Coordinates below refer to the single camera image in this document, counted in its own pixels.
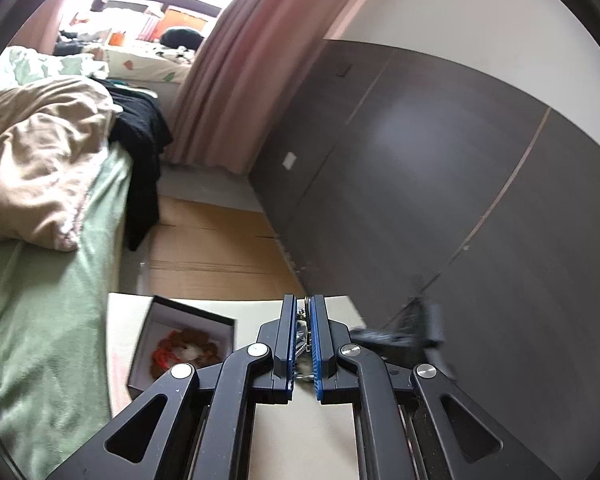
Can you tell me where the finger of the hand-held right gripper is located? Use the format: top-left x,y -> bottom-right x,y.
350,297 -> 448,361

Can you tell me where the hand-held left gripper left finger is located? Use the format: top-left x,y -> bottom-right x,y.
45,294 -> 297,480

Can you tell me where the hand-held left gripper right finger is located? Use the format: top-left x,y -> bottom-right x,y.
307,294 -> 563,480

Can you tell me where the silver metal chain bracelet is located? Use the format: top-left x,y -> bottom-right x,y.
294,305 -> 315,382

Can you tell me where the black jewelry box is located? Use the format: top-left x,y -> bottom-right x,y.
126,295 -> 238,397

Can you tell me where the flat cardboard sheet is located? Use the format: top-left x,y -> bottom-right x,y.
139,195 -> 307,304

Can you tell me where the dark grey wardrobe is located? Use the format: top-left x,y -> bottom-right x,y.
249,37 -> 600,480

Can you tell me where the black garment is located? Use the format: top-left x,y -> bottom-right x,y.
99,81 -> 174,253

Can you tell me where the green bed sheet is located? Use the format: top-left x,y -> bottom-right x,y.
0,141 -> 134,480

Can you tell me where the pink curtain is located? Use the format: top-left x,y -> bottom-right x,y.
171,0 -> 397,177

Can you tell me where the beige blanket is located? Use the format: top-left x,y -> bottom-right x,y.
0,77 -> 120,253

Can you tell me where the white printed cloth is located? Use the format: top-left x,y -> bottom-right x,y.
99,44 -> 197,86

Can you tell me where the black round bag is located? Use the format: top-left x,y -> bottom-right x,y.
159,26 -> 204,52

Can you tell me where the green leaf print pillow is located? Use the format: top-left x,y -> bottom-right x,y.
0,46 -> 110,92

